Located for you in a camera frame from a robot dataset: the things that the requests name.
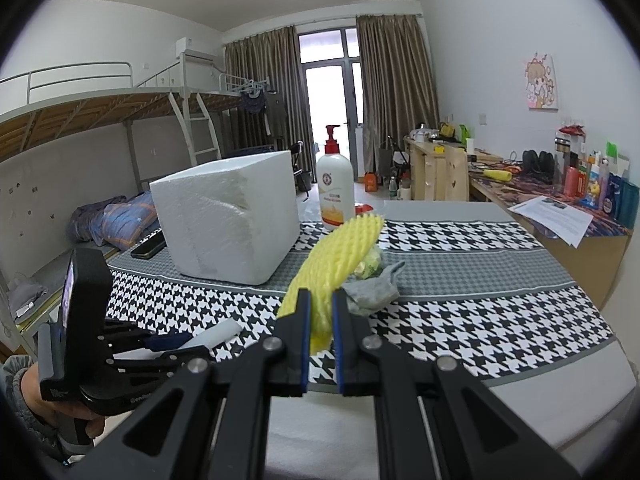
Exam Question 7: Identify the person's left forearm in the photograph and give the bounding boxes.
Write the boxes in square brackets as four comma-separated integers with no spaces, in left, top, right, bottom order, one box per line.
[0,354,71,466]

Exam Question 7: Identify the grey folded cloth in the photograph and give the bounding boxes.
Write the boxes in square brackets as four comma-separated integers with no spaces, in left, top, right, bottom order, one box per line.
[7,272,50,323]

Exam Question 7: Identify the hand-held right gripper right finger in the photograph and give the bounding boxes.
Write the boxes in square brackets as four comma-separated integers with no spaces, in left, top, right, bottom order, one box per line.
[331,289,583,480]

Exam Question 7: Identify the white air conditioner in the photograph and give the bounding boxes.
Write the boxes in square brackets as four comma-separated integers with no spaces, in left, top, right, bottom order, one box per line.
[176,36,218,63]

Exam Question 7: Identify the white lotion pump bottle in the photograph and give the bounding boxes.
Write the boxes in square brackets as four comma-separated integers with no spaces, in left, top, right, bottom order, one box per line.
[316,125,357,233]

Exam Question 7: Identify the black headphones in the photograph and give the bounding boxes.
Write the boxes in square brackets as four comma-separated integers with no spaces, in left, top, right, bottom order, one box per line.
[521,149,555,183]

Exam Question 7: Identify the green plastic packet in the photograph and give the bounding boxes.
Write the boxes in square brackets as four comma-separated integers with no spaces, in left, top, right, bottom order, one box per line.
[356,247,383,278]

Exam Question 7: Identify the white foam box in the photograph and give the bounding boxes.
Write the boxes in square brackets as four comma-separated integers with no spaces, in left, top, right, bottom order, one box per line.
[150,150,301,288]

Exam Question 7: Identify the hanging dark clothes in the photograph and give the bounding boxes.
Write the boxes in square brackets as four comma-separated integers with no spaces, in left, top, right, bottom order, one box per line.
[239,87,288,138]

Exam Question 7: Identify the wooden chair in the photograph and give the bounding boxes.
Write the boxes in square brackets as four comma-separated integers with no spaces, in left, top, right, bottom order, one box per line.
[442,144,471,202]

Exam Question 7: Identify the wooden desk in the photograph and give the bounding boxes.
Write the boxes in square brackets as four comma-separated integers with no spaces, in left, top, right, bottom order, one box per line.
[404,135,632,311]

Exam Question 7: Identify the pink wall poster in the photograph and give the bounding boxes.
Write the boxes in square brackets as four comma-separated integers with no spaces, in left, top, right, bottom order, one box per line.
[524,52,560,111]

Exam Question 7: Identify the black phone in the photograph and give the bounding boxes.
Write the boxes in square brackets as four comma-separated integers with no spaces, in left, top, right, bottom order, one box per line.
[131,228,167,260]

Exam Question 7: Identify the brown curtain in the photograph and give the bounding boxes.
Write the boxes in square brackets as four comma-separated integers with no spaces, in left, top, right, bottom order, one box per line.
[224,25,303,161]
[356,14,441,181]

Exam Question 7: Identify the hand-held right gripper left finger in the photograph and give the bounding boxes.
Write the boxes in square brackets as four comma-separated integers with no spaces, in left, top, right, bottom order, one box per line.
[65,287,313,480]

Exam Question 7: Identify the glass balcony door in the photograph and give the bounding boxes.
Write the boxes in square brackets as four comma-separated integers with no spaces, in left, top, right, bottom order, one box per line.
[297,27,365,181]

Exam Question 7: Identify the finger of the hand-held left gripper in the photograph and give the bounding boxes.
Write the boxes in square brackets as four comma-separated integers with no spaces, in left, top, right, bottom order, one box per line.
[102,319,196,356]
[105,347,213,391]

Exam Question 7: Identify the blue bottles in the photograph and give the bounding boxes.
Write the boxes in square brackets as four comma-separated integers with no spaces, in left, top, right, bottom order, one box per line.
[600,180,640,228]

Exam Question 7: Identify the blue plaid bedding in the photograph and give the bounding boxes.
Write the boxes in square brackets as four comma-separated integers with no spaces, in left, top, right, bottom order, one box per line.
[225,144,277,158]

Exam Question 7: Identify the printed paper sheets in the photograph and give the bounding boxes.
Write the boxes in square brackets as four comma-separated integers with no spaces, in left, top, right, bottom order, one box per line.
[507,195,595,248]

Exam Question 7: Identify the yellow foam fruit net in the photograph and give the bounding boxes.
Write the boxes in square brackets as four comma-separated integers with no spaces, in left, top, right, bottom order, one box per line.
[276,213,385,356]

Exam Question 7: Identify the person's left hand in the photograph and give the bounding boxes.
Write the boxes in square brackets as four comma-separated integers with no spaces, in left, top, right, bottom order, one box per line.
[22,362,107,441]

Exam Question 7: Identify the white soft packet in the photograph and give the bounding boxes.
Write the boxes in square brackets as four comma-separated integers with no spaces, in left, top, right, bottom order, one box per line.
[185,319,244,353]

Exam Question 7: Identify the blue quilt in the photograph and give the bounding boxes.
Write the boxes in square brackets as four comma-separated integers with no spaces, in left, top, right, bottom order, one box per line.
[67,191,161,248]

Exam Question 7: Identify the grey crumpled wrapper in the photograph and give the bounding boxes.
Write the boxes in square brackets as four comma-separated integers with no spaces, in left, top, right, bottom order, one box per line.
[341,260,407,317]

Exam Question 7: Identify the grey table cloth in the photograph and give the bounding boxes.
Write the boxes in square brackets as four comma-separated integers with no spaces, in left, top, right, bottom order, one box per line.
[107,199,638,480]

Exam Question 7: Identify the black folding chair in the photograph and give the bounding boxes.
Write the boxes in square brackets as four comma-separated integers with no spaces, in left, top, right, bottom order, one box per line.
[289,141,312,192]

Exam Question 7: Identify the metal bunk bed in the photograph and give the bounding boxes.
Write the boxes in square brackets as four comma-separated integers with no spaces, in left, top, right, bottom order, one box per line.
[0,61,223,361]
[182,52,273,156]

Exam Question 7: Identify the orange bottle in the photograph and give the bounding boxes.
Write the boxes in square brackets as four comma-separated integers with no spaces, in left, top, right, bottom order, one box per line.
[564,166,587,198]

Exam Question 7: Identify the metal bed ladder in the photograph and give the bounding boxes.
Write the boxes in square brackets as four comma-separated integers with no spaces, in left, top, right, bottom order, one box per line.
[169,92,223,166]

